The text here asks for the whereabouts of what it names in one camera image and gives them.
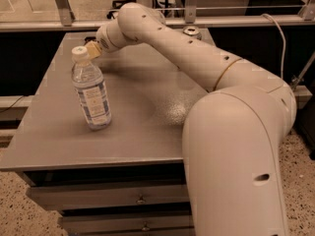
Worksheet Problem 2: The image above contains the lower grey drawer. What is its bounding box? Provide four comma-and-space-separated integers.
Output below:
59, 212, 193, 234

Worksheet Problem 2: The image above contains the metal window railing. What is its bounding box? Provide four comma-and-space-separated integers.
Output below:
0, 0, 315, 32

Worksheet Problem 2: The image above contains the grey drawer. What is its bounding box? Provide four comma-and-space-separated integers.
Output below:
27, 180, 189, 210
59, 212, 193, 234

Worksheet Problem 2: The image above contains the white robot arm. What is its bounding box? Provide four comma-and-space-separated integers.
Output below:
95, 3, 297, 236

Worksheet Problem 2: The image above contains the grey drawer cabinet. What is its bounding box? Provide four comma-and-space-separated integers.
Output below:
1, 33, 206, 236

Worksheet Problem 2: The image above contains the clear plastic water bottle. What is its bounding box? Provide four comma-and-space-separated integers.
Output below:
71, 46, 111, 130

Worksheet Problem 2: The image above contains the green white soda can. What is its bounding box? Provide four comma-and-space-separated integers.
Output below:
183, 26, 202, 40

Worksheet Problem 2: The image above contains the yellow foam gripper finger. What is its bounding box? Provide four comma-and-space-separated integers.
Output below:
85, 40, 101, 59

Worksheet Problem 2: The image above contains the white cable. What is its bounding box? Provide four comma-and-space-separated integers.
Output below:
261, 13, 287, 81

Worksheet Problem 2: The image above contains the upper grey drawer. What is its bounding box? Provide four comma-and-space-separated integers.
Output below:
27, 180, 189, 210

